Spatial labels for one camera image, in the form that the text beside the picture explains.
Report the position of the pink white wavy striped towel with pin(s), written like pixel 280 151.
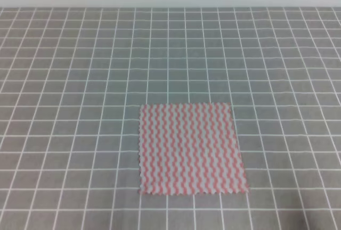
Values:
pixel 188 149

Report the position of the grey grid tablecloth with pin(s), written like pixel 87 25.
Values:
pixel 72 83

